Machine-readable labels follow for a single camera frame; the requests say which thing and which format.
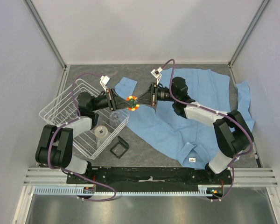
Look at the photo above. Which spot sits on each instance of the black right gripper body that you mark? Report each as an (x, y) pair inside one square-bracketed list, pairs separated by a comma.
[(159, 94)]

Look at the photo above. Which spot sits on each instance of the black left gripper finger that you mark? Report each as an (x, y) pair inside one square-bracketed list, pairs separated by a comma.
[(122, 105), (119, 100)]

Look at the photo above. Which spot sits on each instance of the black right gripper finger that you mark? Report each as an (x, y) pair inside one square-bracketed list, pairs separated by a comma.
[(147, 95), (143, 101)]

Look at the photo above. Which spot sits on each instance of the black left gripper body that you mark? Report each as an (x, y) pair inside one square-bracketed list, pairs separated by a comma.
[(105, 101)]

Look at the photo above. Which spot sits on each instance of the light blue button shirt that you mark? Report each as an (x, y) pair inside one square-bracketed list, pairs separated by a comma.
[(191, 143)]

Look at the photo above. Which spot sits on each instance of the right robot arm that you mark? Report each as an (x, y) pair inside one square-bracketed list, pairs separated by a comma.
[(233, 135)]

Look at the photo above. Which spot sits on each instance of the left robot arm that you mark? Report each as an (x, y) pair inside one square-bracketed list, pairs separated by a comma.
[(56, 142)]

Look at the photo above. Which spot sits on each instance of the clear glass with base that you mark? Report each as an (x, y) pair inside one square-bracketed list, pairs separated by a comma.
[(115, 119)]

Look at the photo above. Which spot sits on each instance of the clear drinking glass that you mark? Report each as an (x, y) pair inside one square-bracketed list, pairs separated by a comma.
[(101, 134)]

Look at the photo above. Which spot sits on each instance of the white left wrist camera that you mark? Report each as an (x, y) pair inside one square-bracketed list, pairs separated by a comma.
[(104, 80)]

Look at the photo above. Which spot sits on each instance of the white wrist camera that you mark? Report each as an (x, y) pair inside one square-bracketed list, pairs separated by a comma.
[(157, 74), (104, 80)]

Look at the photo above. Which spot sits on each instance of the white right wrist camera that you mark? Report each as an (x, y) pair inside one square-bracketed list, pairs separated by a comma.
[(157, 74)]

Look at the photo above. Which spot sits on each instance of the small black square frame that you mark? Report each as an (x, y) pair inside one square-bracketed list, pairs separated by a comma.
[(119, 148)]

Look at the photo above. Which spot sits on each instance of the white wire dish rack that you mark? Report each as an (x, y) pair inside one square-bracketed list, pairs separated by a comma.
[(62, 110)]

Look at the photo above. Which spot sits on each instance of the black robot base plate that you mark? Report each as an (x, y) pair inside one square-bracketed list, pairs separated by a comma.
[(156, 178)]

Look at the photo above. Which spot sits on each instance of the aluminium frame rail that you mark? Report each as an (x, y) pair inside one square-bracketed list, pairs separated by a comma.
[(35, 177)]

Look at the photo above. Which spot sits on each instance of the light blue cable duct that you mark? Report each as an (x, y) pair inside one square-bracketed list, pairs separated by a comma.
[(82, 191)]

